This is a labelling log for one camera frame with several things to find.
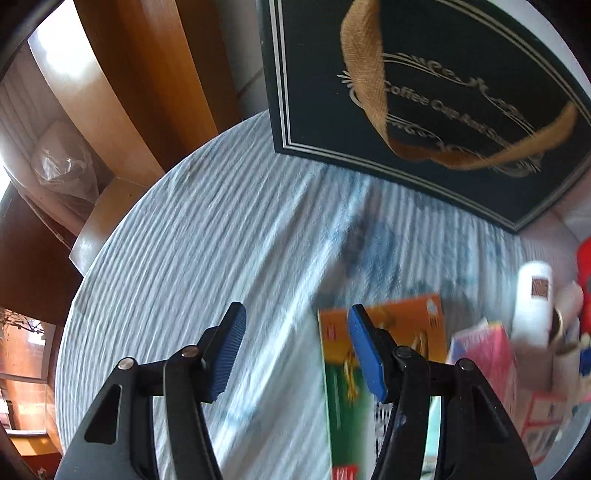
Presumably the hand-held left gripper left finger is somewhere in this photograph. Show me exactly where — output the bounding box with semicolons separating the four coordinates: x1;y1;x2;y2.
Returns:
54;301;247;480

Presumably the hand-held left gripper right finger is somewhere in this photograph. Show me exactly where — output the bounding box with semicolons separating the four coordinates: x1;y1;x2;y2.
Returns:
347;304;539;480

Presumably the orange green box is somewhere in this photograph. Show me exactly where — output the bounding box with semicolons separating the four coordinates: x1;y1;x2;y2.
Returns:
318;293;448;480

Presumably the pink white box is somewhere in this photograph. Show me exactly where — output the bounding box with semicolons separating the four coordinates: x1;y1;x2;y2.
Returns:
449;320;520;418

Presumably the white bottle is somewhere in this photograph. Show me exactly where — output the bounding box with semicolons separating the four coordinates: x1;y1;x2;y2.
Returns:
512;261;555;352

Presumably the pink tissue packet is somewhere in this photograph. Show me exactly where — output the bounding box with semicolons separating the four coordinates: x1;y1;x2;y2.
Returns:
515;388;580;467

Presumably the white cardboard tube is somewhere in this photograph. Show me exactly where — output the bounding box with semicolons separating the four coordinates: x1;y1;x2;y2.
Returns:
551;281;586;398

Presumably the red toy suitcase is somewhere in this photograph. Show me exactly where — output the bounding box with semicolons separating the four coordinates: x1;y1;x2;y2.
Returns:
575;236;591;335

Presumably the clear plastic bag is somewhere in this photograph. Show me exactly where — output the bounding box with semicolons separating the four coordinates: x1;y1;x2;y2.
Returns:
28;119;101;206

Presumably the dark green gift bag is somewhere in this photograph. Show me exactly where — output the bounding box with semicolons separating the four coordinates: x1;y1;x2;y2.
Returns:
257;0;591;235

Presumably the white curtain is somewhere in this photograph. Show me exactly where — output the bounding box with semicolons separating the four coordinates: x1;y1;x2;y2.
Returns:
0;60;47;153

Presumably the light wooden bed frame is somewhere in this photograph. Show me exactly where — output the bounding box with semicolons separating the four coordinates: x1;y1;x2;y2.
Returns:
69;178;158;278

